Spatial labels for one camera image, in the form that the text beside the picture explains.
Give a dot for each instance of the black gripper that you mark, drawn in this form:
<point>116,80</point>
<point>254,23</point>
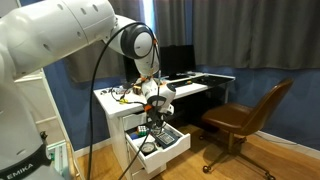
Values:
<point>156,116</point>

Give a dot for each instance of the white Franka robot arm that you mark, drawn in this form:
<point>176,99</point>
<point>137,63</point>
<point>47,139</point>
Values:
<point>50,33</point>

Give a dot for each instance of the white drawer with clutter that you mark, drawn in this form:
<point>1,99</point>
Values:
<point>173,146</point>

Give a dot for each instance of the calculator in blue case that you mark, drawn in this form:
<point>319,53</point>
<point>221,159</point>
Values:
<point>166,139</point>

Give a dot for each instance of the three by three puzzle cube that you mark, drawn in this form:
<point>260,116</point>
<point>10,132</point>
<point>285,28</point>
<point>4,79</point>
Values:
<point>142,130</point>

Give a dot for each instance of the blue ball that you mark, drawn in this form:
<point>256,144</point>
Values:
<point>134,136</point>

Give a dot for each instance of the copper coloured cup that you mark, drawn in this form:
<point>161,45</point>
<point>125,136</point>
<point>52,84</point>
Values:
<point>136,90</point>

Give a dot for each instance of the black keyboard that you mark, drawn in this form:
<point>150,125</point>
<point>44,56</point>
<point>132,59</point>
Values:
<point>180,84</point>

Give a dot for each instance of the white desk with drawers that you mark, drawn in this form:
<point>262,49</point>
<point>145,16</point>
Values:
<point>110,103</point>

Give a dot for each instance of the black computer monitor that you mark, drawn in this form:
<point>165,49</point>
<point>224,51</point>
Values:
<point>130,71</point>
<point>180,60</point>

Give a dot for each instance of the brown office chair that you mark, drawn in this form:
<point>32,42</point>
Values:
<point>233,116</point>

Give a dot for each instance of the grey curtain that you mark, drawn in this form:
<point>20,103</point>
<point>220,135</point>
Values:
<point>250,33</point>
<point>83,70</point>

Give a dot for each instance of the white green control box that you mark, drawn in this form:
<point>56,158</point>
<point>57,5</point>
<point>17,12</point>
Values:
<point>60,160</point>

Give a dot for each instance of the white ladder shelf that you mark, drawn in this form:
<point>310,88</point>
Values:
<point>54,106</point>

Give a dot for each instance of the grey duct tape roll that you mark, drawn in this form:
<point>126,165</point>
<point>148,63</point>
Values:
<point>141,149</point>

